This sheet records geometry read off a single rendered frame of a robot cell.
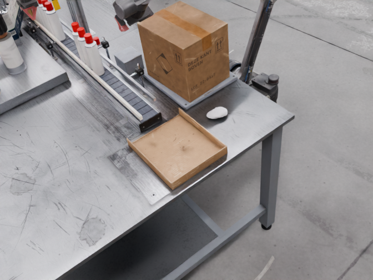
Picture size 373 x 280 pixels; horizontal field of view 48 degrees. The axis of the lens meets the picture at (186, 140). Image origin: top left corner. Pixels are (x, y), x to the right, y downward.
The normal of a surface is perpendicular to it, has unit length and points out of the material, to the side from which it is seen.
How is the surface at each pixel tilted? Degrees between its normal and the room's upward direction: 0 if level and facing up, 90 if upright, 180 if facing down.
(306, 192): 0
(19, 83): 0
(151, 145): 0
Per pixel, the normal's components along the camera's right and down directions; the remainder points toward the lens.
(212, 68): 0.65, 0.50
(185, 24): -0.11, -0.69
